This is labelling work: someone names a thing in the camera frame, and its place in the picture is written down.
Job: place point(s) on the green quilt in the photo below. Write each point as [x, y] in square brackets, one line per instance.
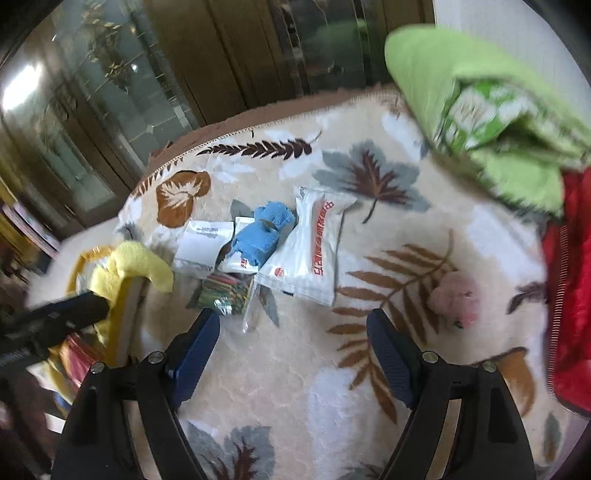
[425, 60]

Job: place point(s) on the pink plush toy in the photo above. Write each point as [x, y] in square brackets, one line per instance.
[455, 300]

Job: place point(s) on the pink patterned flat box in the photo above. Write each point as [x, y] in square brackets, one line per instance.
[27, 226]

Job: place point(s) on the yellow storage basket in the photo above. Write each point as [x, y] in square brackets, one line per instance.
[78, 272]

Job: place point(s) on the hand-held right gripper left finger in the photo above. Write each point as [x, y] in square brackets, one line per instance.
[198, 350]

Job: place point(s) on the yellow towel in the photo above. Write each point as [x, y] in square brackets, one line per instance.
[134, 263]

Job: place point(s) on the leaf print blanket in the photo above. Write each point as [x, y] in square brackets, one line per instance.
[277, 369]

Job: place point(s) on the white paper box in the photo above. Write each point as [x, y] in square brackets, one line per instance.
[198, 249]

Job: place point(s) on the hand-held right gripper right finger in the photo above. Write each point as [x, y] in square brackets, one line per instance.
[392, 360]

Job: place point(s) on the colourful packet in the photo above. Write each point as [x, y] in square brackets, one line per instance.
[226, 293]

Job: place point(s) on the white packet with red print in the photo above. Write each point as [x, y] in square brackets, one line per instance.
[304, 258]

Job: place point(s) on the wooden glass door cabinet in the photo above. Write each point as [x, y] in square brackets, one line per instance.
[115, 92]

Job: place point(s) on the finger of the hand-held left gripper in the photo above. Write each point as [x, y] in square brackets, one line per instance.
[69, 314]

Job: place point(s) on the red blanket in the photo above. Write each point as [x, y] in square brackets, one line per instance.
[572, 277]

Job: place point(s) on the blue towel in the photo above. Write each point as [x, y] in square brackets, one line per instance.
[258, 240]

